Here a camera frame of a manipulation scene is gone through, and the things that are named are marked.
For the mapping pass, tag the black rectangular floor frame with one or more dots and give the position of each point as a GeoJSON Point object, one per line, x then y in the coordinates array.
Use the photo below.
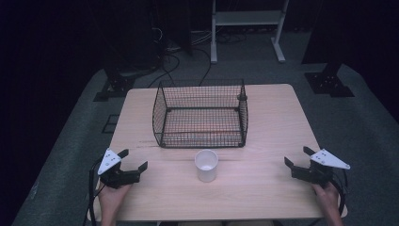
{"type": "Point", "coordinates": [106, 130]}

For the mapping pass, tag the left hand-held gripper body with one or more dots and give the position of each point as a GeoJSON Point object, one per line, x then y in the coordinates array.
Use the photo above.
{"type": "Point", "coordinates": [116, 178]}

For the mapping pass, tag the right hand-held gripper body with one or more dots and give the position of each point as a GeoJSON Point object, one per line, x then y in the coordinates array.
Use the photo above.
{"type": "Point", "coordinates": [313, 175]}

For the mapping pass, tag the black stand base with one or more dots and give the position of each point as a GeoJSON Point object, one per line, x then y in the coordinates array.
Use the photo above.
{"type": "Point", "coordinates": [327, 83]}
{"type": "Point", "coordinates": [116, 88]}

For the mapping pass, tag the white cup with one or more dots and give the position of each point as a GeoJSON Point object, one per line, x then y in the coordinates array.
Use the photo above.
{"type": "Point", "coordinates": [207, 174]}

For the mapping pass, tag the person's right hand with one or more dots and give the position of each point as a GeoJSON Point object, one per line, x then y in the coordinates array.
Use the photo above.
{"type": "Point", "coordinates": [329, 199]}

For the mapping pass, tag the white metal stand frame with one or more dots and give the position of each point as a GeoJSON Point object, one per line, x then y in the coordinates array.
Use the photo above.
{"type": "Point", "coordinates": [247, 18]}

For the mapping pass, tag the person's left hand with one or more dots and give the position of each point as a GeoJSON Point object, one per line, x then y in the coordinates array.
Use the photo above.
{"type": "Point", "coordinates": [111, 201]}

